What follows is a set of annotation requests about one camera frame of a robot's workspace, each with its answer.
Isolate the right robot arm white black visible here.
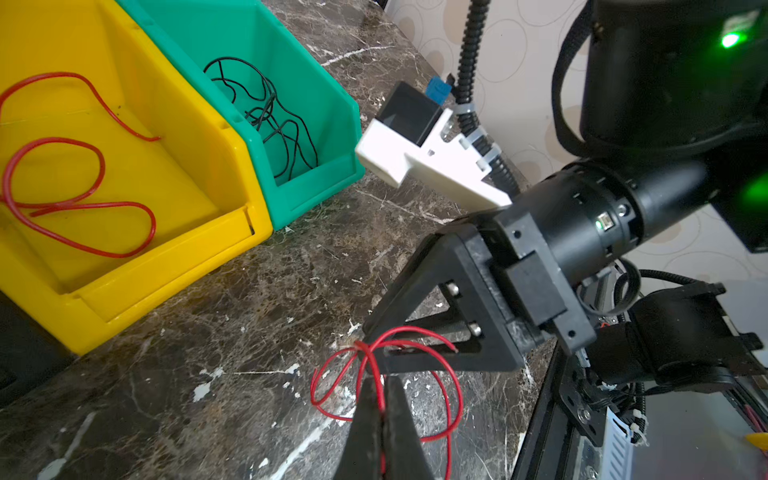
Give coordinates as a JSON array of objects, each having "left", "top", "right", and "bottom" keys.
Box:
[{"left": 357, "top": 1, "right": 767, "bottom": 378}]

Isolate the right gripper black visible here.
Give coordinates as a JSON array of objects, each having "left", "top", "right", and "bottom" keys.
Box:
[{"left": 363, "top": 157, "right": 715, "bottom": 374}]

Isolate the black plastic bin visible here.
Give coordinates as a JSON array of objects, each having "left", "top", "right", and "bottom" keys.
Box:
[{"left": 0, "top": 293, "right": 75, "bottom": 408}]

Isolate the black cable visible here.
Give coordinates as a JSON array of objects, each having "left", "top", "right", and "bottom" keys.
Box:
[{"left": 202, "top": 56, "right": 320, "bottom": 181}]

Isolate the green plastic bin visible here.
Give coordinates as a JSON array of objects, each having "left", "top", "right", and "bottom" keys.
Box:
[{"left": 120, "top": 1, "right": 364, "bottom": 229}]

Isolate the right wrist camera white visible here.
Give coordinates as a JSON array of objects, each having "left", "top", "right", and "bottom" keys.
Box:
[{"left": 355, "top": 81, "right": 512, "bottom": 212}]

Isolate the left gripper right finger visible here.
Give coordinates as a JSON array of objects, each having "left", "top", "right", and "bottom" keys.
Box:
[{"left": 382, "top": 376, "right": 433, "bottom": 480}]

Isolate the yellow plastic bin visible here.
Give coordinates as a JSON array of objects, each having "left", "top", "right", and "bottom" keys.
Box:
[{"left": 1, "top": 1, "right": 273, "bottom": 355}]

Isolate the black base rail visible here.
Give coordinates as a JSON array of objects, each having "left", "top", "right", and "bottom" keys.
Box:
[{"left": 509, "top": 341, "right": 768, "bottom": 480}]

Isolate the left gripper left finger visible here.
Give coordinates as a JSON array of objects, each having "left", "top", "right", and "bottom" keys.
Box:
[{"left": 333, "top": 378, "right": 382, "bottom": 480}]

